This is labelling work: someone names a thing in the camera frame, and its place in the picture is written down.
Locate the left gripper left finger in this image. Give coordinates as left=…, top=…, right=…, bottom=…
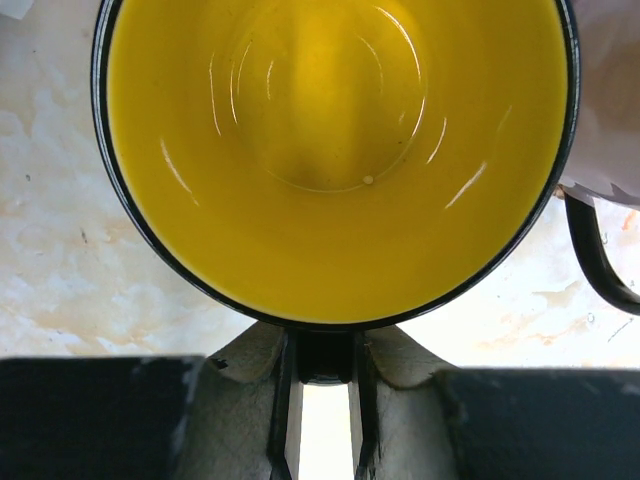
left=1, top=324, right=287, bottom=479

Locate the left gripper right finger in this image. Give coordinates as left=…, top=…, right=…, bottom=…
left=352, top=327, right=639, bottom=479

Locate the yellow glass mug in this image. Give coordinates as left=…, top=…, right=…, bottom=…
left=91, top=1, right=580, bottom=379

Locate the purple glass mug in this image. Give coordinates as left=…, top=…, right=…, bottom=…
left=560, top=1, right=639, bottom=315

